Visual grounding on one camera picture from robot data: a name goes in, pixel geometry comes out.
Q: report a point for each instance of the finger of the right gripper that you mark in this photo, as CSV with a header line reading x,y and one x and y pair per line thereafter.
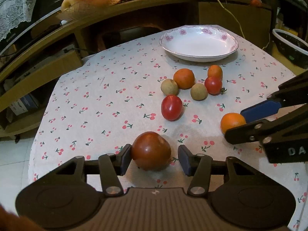
x,y
257,130
290,93

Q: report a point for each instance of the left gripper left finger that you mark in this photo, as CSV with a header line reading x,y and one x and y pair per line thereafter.
x,y
111,166

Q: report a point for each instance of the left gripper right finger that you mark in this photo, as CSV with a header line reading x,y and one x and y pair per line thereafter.
x,y
198,167

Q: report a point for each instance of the large dark red tomato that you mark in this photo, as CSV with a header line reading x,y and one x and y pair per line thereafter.
x,y
151,152

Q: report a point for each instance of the oval red tomato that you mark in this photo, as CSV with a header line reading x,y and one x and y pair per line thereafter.
x,y
171,107

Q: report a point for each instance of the small round red tomato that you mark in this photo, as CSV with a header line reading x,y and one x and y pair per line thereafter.
x,y
213,85

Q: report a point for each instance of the tan longan fruit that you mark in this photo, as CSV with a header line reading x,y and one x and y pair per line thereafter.
x,y
199,92
169,87

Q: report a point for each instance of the small smooth orange fruit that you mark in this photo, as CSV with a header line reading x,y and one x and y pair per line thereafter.
x,y
215,71

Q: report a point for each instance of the rough orange mandarin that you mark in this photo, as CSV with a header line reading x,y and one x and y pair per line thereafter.
x,y
184,78

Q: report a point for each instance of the black basket white rim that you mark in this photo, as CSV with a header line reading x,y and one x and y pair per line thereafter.
x,y
291,47

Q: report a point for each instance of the cherry print tablecloth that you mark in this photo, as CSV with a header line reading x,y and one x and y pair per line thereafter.
x,y
116,96

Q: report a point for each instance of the white floral rimmed plate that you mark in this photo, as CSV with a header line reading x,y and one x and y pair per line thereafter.
x,y
199,43

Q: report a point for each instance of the brown wooden tv cabinet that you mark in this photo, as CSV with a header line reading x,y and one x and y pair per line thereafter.
x,y
62,50

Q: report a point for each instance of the glass leaf fruit dish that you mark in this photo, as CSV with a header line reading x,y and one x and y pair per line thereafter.
x,y
84,8

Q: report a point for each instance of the white lace cover cloth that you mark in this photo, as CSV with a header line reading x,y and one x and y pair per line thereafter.
x,y
14,12

